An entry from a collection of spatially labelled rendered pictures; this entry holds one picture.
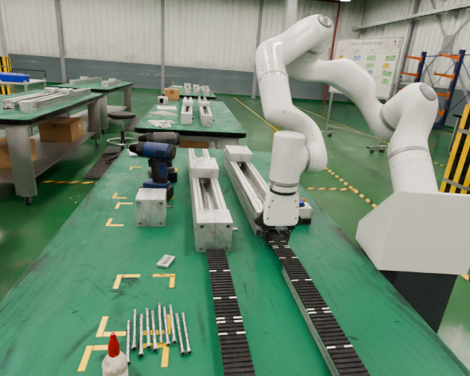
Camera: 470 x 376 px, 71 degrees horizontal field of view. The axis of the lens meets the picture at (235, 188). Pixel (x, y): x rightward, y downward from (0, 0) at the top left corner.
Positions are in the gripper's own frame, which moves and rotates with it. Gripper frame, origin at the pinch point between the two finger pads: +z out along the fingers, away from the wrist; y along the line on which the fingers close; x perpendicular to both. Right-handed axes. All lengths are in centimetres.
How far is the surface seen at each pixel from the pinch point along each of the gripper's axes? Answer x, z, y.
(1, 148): 243, 38, -189
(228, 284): -22.0, -0.3, -17.7
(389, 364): -43.2, 3.1, 9.9
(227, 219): -0.9, -6.5, -15.5
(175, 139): 57, -16, -30
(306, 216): 14.3, -0.1, 14.8
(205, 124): 203, 1, -6
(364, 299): -25.3, 3.1, 15.1
